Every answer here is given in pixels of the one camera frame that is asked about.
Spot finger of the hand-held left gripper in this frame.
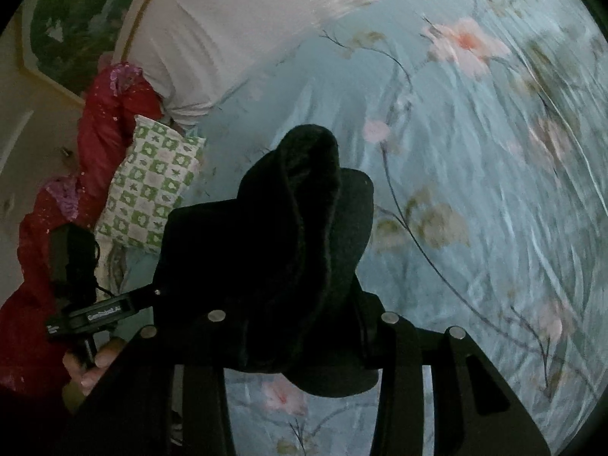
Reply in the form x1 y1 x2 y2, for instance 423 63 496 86
127 286 162 313

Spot person's left hand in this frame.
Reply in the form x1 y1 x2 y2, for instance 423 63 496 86
63 336 127 397

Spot green landscape wall poster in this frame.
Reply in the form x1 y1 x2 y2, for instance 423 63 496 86
19 0 172 105

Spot green checkered pillow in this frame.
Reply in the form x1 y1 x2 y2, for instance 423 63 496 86
94 115 207 254

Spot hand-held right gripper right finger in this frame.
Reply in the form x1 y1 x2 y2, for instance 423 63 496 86
358 293 552 456

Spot black pants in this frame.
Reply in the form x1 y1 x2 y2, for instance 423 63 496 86
151 124 382 397

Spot red quilt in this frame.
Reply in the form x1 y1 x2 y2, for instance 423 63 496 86
0 63 165 419

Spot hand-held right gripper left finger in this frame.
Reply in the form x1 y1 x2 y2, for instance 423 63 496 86
61 309 238 456

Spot white striped bed sheet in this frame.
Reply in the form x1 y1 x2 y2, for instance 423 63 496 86
114 0 556 127

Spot blue floral bed sheet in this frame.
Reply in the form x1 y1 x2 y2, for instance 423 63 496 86
124 0 608 456

